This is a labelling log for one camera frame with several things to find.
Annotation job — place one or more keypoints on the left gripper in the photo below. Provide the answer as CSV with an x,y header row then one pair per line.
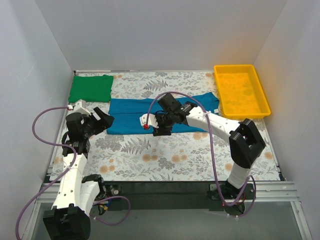
x,y
94,122

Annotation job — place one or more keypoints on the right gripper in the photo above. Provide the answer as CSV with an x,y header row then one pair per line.
x,y
161,127

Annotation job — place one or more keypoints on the blue t shirt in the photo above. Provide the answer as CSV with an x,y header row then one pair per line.
x,y
127,113

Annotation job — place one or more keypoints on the yellow plastic tray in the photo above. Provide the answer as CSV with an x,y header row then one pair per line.
x,y
240,92

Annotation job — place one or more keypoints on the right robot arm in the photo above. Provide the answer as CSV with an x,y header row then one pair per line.
x,y
245,141

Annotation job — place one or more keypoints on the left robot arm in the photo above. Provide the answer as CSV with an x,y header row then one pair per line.
x,y
69,216

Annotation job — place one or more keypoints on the folded green t shirt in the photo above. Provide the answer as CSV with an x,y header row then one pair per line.
x,y
91,88

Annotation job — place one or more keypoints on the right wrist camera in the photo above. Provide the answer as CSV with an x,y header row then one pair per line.
x,y
148,120

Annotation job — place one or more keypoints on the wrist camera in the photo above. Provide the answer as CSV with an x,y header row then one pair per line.
x,y
148,120
80,107

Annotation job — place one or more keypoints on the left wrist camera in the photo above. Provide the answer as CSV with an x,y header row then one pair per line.
x,y
80,107

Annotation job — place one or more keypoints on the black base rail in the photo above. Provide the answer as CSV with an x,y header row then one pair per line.
x,y
164,195

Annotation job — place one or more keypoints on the aluminium frame rail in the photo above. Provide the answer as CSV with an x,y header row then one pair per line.
x,y
284,191

